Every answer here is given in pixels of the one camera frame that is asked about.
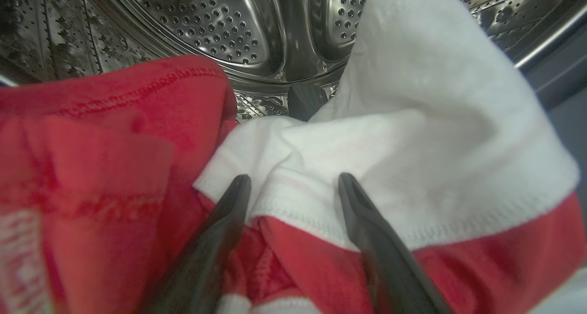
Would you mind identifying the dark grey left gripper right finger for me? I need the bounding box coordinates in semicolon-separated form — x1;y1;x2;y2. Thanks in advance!
338;173;452;314

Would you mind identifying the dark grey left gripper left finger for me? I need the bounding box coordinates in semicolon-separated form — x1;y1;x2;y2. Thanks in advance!
142;174;252;314

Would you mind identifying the red and white garment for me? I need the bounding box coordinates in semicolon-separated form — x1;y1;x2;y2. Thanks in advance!
0;0;587;314

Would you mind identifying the perforated stainless steel drum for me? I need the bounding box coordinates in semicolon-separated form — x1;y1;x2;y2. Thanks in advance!
0;0;587;122

